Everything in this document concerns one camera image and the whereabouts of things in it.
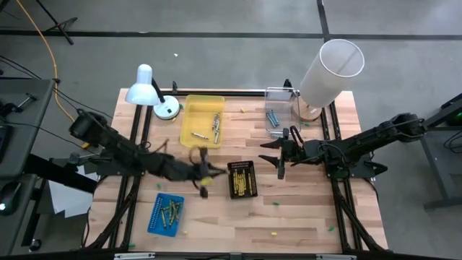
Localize blue plastic basket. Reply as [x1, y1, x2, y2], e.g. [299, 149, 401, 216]
[147, 193, 186, 238]

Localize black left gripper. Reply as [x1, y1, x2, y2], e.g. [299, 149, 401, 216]
[169, 147, 229, 199]

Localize black right frame rails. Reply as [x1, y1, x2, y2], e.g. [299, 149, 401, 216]
[319, 100, 388, 253]

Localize white paper sheets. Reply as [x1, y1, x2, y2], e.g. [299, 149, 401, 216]
[48, 164, 99, 219]

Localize black left frame rails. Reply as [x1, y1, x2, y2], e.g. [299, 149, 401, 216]
[82, 104, 154, 251]

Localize black floor cable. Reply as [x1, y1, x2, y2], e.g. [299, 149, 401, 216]
[0, 54, 43, 81]
[53, 86, 113, 120]

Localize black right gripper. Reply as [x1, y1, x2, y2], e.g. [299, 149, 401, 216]
[258, 127, 321, 181]

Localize white desk lamp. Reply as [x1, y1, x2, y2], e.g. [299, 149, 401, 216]
[125, 64, 180, 121]

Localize black tripod stand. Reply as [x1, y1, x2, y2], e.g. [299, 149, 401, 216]
[35, 0, 79, 46]

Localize black computer mouse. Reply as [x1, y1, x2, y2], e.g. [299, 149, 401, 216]
[0, 180, 23, 217]

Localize dark grey cart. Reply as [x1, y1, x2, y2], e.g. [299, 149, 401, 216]
[418, 92, 462, 212]

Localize black table back rail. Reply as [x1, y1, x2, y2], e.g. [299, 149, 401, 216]
[158, 88, 300, 98]

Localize silver frame bracket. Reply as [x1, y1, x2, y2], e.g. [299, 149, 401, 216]
[113, 252, 157, 260]
[315, 253, 357, 260]

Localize black desk clamp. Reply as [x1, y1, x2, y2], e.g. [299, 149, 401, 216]
[0, 92, 38, 117]

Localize dark grey low desk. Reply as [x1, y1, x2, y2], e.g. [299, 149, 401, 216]
[0, 173, 40, 258]

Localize black plastic basket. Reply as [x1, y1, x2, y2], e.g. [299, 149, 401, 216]
[227, 160, 259, 200]

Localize white cylinder shade lamp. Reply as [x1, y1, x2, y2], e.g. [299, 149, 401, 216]
[292, 38, 365, 123]

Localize black table rail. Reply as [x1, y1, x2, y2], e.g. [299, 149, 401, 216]
[158, 88, 300, 98]
[0, 248, 462, 260]

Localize clear plastic container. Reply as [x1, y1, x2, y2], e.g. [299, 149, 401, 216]
[264, 86, 301, 140]

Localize black table front rail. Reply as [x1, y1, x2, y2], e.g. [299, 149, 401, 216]
[0, 248, 462, 260]

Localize black desk beam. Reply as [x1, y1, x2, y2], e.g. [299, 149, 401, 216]
[23, 153, 99, 194]

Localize black frame rails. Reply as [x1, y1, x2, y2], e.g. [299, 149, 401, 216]
[82, 104, 154, 251]
[319, 100, 388, 253]

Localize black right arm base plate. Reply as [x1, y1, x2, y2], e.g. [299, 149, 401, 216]
[323, 149, 389, 181]

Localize yellow cable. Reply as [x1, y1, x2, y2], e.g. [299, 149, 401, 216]
[16, 0, 92, 150]

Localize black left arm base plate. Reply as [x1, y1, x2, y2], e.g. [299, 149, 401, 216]
[96, 149, 149, 177]

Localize yellow plastic bin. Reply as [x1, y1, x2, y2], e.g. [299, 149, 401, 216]
[179, 94, 226, 150]

